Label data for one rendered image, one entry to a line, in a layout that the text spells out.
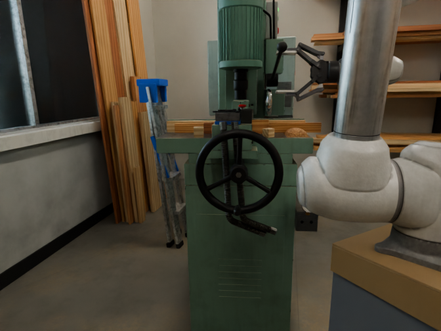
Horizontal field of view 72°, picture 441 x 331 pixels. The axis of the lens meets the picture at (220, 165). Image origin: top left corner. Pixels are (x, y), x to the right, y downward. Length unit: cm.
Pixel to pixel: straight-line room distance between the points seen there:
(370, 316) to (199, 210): 69
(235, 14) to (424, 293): 103
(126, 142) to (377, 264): 211
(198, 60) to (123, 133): 154
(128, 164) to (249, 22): 168
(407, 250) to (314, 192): 26
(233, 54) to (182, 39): 260
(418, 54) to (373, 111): 310
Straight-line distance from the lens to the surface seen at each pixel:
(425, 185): 80
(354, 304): 92
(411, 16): 383
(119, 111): 256
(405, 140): 331
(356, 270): 86
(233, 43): 124
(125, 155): 260
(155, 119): 205
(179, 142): 119
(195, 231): 129
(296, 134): 120
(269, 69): 149
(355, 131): 73
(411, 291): 80
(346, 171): 72
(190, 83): 375
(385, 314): 88
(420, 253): 86
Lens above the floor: 107
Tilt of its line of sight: 14 degrees down
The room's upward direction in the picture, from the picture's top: 1 degrees counter-clockwise
